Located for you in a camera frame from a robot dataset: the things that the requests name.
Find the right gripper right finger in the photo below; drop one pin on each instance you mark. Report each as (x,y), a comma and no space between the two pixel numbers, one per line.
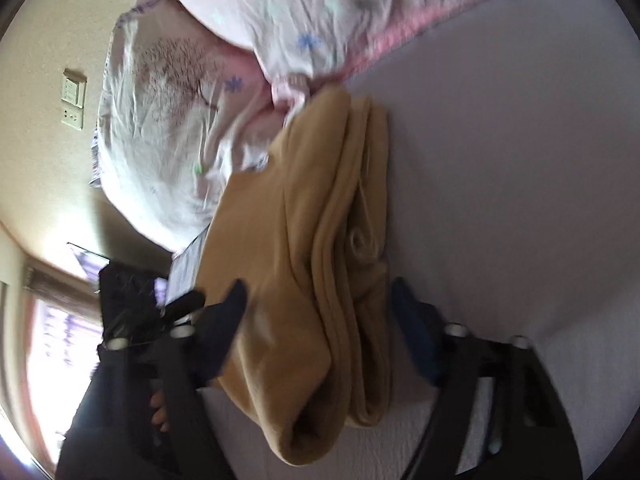
(527,435)

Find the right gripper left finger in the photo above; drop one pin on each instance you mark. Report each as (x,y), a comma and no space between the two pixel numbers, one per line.
(112,436)

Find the tan tights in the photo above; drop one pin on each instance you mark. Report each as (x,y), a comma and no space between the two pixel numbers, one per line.
(306,235)

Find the person's left hand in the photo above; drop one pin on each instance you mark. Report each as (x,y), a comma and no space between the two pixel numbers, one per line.
(159,417)

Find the bright curtained window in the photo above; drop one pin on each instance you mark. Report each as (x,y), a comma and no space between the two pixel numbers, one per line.
(59,359)

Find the lavender bed sheet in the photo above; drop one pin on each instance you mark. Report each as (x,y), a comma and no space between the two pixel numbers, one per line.
(514,190)

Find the black wall television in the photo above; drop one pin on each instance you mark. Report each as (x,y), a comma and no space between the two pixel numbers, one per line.
(90,262)

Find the beige wall switch plate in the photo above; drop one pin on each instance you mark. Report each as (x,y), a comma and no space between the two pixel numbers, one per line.
(73,96)

